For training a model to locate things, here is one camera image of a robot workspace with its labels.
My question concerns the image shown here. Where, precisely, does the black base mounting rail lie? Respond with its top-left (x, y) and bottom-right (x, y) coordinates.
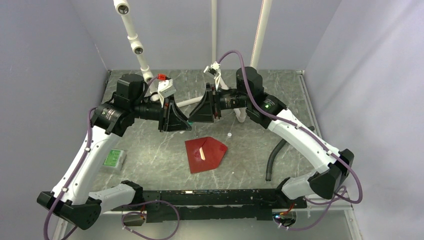
top-left (109, 188), bottom-right (307, 223)

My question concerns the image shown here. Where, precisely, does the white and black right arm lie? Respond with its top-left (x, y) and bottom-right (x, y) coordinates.
top-left (188, 66), bottom-right (354, 208)

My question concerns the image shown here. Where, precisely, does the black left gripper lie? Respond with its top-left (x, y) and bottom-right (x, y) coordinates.
top-left (131, 93), bottom-right (192, 133)

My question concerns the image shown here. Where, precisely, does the black corrugated hose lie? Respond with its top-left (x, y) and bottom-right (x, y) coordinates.
top-left (265, 125), bottom-right (316, 182)

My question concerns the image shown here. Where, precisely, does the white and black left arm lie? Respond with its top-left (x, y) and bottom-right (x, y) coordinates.
top-left (37, 73), bottom-right (191, 230)

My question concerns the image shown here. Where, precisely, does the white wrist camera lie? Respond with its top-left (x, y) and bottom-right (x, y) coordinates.
top-left (157, 74), bottom-right (177, 107)
top-left (203, 61), bottom-right (222, 89)

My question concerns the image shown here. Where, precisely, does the green white small box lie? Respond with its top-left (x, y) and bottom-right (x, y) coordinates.
top-left (100, 149), bottom-right (127, 174)

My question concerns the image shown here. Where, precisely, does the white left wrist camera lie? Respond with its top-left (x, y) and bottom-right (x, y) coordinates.
top-left (157, 74), bottom-right (177, 107)

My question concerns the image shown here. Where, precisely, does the red paper envelope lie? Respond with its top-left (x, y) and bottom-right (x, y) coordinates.
top-left (184, 136), bottom-right (228, 174)

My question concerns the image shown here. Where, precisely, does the aluminium extrusion frame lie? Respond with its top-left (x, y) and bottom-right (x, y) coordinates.
top-left (51, 217), bottom-right (74, 240)

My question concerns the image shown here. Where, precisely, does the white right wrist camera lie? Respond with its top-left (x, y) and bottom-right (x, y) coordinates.
top-left (203, 61), bottom-right (222, 89)

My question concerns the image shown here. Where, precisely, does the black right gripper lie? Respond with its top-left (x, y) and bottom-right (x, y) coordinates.
top-left (188, 82), bottom-right (251, 123)

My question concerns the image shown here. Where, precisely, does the white PVC pipe frame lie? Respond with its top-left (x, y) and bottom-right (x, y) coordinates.
top-left (112, 0), bottom-right (273, 123)

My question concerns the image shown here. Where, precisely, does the tan paper letter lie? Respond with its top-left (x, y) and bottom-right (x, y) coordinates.
top-left (199, 147), bottom-right (206, 161)

